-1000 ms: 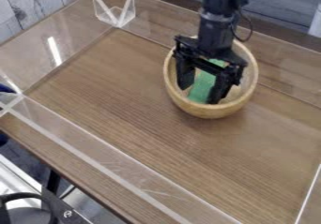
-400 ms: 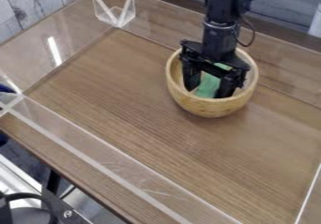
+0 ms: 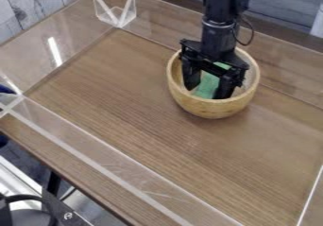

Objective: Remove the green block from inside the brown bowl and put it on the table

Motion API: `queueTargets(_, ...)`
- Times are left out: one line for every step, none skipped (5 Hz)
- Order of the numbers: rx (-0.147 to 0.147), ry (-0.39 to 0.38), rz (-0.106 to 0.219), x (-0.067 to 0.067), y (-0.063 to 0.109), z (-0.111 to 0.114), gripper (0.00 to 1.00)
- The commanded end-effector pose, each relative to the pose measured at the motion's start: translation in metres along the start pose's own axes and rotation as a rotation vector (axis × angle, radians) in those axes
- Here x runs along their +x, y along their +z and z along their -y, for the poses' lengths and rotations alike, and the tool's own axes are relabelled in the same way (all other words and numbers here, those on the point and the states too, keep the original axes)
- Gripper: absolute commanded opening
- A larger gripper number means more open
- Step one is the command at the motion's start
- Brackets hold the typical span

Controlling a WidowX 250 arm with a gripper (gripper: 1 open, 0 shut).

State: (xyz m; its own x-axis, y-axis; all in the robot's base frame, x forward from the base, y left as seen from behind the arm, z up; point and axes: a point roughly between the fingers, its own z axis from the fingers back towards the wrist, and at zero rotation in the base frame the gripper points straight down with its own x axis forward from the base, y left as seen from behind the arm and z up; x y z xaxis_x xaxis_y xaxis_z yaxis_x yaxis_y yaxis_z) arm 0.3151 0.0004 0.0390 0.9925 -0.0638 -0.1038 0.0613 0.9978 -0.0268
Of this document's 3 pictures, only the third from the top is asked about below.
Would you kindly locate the clear acrylic front wall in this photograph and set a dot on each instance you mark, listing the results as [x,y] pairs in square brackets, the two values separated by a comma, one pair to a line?
[139,195]

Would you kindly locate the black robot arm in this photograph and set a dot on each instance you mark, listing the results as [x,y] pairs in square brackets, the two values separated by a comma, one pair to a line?
[220,27]

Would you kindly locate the green rectangular block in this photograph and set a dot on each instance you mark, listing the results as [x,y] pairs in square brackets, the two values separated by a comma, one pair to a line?
[210,80]

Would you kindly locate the grey metal clamp plate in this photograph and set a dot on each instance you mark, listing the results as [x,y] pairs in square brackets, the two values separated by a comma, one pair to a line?
[65,215]

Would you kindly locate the clear acrylic corner bracket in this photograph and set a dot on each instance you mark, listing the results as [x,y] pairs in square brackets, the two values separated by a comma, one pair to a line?
[115,16]

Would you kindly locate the black metal table leg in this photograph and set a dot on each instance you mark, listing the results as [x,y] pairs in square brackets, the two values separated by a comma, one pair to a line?
[53,183]

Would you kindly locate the brown wooden bowl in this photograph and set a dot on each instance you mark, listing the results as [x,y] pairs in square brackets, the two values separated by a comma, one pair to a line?
[212,108]

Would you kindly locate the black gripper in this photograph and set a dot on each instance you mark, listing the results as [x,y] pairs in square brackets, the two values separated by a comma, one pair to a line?
[194,61]

